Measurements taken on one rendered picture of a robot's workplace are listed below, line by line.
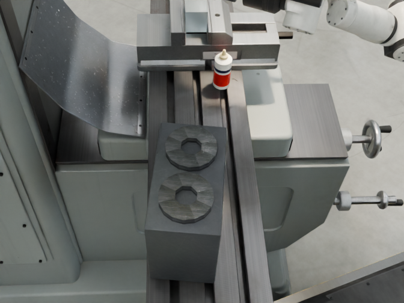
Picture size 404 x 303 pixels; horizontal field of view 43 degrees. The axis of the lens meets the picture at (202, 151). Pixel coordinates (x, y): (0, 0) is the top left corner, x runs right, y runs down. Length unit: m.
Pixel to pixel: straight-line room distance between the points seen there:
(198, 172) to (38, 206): 0.68
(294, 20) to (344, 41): 1.95
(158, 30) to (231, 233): 0.54
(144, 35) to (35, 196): 0.50
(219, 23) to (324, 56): 1.65
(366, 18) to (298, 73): 1.62
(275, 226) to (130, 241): 0.47
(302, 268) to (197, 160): 1.28
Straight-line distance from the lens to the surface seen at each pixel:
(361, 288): 1.45
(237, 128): 1.18
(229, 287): 0.98
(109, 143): 1.31
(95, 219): 1.60
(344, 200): 1.60
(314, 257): 2.13
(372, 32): 1.16
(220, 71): 1.21
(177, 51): 1.27
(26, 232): 1.56
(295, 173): 1.44
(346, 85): 2.74
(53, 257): 1.71
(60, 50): 1.28
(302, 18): 1.05
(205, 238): 0.82
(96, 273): 1.84
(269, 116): 1.36
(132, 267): 1.83
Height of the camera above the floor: 1.86
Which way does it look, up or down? 53 degrees down
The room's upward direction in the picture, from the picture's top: 3 degrees clockwise
